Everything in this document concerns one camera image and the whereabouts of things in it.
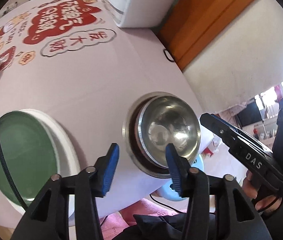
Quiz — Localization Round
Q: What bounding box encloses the white paper plate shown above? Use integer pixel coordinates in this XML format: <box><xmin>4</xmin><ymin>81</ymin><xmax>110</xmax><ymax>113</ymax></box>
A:
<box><xmin>13</xmin><ymin>108</ymin><xmax>81</xmax><ymax>221</ymax></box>

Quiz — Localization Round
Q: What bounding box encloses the pink steel bowl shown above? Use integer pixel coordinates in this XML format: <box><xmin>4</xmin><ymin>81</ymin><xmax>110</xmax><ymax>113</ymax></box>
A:
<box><xmin>134</xmin><ymin>95</ymin><xmax>201</xmax><ymax>168</ymax></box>

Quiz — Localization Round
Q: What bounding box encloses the wide steel bowl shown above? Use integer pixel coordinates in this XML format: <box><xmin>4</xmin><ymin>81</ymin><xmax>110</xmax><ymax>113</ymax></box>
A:
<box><xmin>122</xmin><ymin>92</ymin><xmax>201</xmax><ymax>179</ymax></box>

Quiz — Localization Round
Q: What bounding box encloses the black cable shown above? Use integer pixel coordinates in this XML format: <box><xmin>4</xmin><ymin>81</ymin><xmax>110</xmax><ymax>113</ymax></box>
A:
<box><xmin>0</xmin><ymin>96</ymin><xmax>28</xmax><ymax>209</ymax></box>

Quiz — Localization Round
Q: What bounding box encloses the green plate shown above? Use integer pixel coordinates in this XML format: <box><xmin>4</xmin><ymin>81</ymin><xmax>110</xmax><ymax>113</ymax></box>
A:
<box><xmin>0</xmin><ymin>111</ymin><xmax>59</xmax><ymax>205</ymax></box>

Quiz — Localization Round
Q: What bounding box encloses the right hand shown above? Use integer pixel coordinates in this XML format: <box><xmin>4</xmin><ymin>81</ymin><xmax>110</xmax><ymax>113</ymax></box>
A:
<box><xmin>242</xmin><ymin>170</ymin><xmax>282</xmax><ymax>213</ymax></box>

